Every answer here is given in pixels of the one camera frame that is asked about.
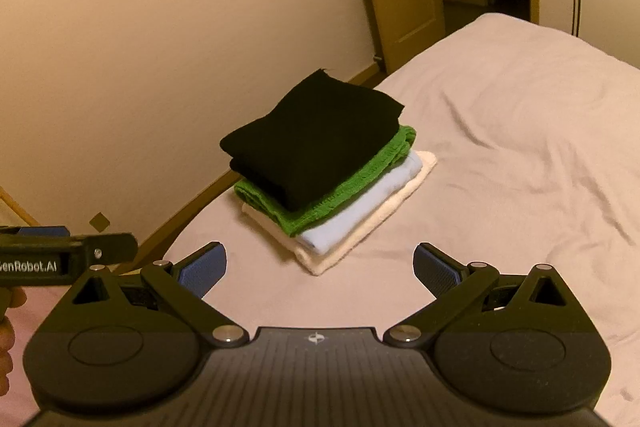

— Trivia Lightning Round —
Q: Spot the green folded knitwear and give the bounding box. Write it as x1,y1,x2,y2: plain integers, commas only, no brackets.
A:
233,124,416,237

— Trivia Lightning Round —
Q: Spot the black knit cardigan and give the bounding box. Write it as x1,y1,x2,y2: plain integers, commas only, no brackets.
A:
220,69,404,211

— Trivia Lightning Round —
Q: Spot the white duvet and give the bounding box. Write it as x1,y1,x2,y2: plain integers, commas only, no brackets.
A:
0,11,640,427

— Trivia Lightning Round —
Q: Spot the light blue folded garment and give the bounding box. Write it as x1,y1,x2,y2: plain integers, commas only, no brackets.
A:
295,150,437,255

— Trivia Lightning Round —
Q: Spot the left hand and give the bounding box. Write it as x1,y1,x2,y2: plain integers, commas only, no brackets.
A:
0,287,27,397

